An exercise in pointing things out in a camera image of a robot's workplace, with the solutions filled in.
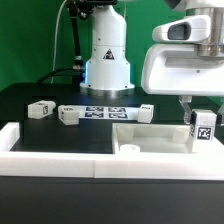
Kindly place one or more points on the white U-shaped obstacle fence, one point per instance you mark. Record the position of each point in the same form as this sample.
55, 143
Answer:
82, 165

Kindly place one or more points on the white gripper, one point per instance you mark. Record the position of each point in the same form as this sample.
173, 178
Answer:
174, 66

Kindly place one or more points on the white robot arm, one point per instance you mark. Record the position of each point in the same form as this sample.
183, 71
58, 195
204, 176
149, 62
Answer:
108, 71

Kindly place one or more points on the white strip with AprilTags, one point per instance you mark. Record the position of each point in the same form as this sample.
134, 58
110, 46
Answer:
102, 112

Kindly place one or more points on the white square tabletop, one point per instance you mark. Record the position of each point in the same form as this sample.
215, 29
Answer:
163, 143

